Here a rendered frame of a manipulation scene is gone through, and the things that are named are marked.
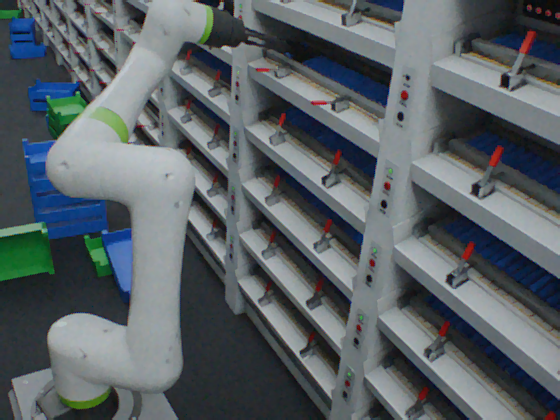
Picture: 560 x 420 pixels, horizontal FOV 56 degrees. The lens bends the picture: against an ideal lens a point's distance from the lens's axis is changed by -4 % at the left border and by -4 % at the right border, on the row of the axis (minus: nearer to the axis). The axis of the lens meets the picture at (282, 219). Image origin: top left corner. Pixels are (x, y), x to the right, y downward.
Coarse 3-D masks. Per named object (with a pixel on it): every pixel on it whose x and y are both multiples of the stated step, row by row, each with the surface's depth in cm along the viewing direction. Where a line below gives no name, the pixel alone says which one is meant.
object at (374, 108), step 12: (276, 60) 151; (288, 60) 146; (300, 72) 142; (312, 72) 138; (324, 84) 133; (336, 84) 130; (348, 96) 126; (360, 96) 124; (360, 108) 122; (372, 108) 119; (384, 108) 118; (372, 120) 118
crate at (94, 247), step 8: (88, 240) 226; (96, 240) 230; (88, 248) 228; (96, 248) 232; (88, 256) 225; (96, 256) 227; (104, 256) 228; (96, 264) 213; (104, 264) 215; (96, 272) 215; (104, 272) 216; (112, 272) 218
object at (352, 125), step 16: (288, 32) 157; (256, 48) 154; (336, 48) 147; (256, 64) 154; (272, 64) 152; (256, 80) 155; (272, 80) 145; (288, 80) 142; (288, 96) 141; (304, 96) 133; (320, 96) 132; (320, 112) 129; (352, 112) 123; (336, 128) 126; (352, 128) 119; (368, 128) 117; (368, 144) 116
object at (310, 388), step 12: (192, 240) 243; (204, 252) 232; (216, 264) 222; (252, 312) 200; (264, 324) 193; (264, 336) 195; (276, 336) 189; (276, 348) 188; (288, 360) 181; (300, 372) 175; (312, 384) 171; (312, 396) 171; (324, 396) 167; (324, 408) 166
